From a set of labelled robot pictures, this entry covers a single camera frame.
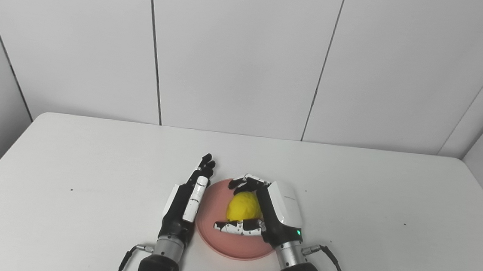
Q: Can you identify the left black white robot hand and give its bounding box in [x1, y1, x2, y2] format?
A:
[158, 150, 217, 250]

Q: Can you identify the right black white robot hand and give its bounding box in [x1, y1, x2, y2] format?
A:
[212, 173, 307, 250]

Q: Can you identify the yellow lemon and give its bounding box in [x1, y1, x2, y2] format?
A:
[225, 190, 264, 225]

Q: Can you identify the pink plate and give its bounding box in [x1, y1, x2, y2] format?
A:
[192, 176, 281, 264]

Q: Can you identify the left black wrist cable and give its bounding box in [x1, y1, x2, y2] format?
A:
[115, 242, 156, 271]

